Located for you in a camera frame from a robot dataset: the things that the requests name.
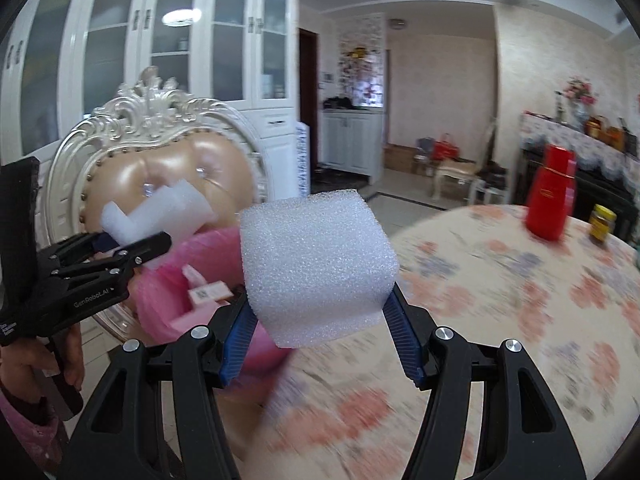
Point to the gold cushion stool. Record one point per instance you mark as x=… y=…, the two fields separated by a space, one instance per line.
x=457 y=170

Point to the dark handbag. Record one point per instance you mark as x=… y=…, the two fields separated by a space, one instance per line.
x=632 y=144

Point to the red bag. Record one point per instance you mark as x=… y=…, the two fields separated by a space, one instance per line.
x=442 y=149

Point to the white patterned panel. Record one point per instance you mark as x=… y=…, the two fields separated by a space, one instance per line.
x=306 y=160

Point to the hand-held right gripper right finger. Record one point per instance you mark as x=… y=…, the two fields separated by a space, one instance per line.
x=402 y=330

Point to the white lattice screen with mirror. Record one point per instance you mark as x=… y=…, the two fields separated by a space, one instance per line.
x=362 y=60

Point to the yellow lid jar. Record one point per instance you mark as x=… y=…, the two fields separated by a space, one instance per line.
x=602 y=227

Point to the long pale carton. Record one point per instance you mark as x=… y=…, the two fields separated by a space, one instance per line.
x=210 y=294

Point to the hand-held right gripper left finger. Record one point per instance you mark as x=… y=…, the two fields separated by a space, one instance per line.
x=235 y=345

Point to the dark wooden door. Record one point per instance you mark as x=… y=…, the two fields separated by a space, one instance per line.
x=309 y=75

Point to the notched white foam piece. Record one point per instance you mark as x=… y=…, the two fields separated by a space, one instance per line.
x=165 y=210

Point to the small white cabinet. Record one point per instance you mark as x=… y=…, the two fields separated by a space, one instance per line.
x=350 y=140

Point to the white carved tufted chair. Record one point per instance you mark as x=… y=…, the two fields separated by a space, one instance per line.
x=150 y=160

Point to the tall white display cabinet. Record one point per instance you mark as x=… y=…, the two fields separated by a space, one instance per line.
x=125 y=25

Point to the floral lace piano cover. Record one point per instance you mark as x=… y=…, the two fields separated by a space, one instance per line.
x=575 y=142

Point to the person's left hand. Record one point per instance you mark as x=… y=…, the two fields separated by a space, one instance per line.
x=25 y=365

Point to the pink plastic trash bag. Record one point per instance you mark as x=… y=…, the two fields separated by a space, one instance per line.
x=160 y=300

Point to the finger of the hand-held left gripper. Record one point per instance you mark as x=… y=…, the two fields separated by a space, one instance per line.
x=82 y=245
x=150 y=250

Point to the black bag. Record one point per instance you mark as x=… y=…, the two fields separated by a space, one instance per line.
x=337 y=102

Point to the white foam cube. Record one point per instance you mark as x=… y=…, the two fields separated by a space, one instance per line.
x=315 y=265

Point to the person's left forearm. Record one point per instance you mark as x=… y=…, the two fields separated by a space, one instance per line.
x=30 y=435

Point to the floral tablecloth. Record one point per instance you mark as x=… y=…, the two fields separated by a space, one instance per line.
x=500 y=335

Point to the red thermos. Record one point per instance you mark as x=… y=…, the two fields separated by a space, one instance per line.
x=550 y=195

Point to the vase of pink flowers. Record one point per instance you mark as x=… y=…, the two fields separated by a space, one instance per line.
x=580 y=97

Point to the cardboard box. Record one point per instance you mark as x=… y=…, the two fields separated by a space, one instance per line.
x=399 y=157

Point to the black piano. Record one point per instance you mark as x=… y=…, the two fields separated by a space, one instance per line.
x=600 y=190

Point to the woven basket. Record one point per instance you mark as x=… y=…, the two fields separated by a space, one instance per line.
x=595 y=126

